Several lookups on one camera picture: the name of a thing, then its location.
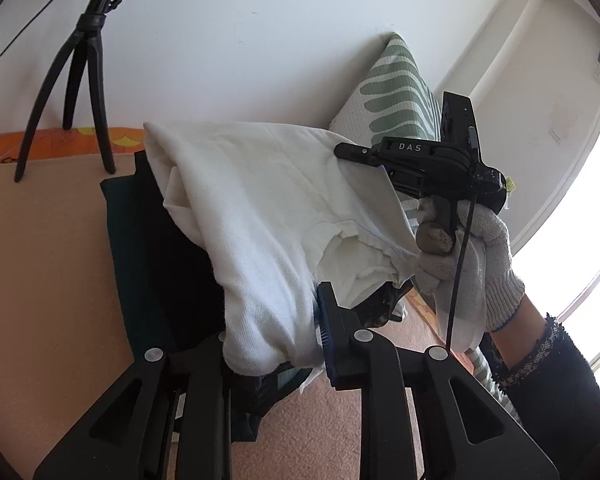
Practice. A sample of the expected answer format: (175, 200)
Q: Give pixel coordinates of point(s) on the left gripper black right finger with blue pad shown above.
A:
(423, 414)

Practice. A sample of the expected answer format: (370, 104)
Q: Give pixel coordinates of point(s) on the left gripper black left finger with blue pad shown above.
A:
(127, 433)

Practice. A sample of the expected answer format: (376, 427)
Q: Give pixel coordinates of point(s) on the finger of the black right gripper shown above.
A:
(359, 154)

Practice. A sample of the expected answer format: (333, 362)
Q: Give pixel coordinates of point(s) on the white t-shirt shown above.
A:
(278, 213)

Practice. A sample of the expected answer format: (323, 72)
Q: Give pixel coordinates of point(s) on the black fuzzy sleeve forearm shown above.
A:
(552, 388)

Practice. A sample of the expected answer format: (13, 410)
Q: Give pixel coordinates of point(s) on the right hand grey knit glove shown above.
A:
(470, 279)

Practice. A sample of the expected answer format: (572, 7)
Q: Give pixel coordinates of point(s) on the green white striped pillow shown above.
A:
(391, 99)

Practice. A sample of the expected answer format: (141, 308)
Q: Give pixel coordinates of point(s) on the dark teal garment white trim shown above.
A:
(125, 244)

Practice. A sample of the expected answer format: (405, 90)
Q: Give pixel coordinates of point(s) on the black folded garment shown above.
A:
(180, 269)

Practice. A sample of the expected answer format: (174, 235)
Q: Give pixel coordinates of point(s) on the black mini tripod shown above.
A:
(83, 55)

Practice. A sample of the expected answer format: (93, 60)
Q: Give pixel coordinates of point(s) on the orange floral bed sheet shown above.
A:
(58, 143)

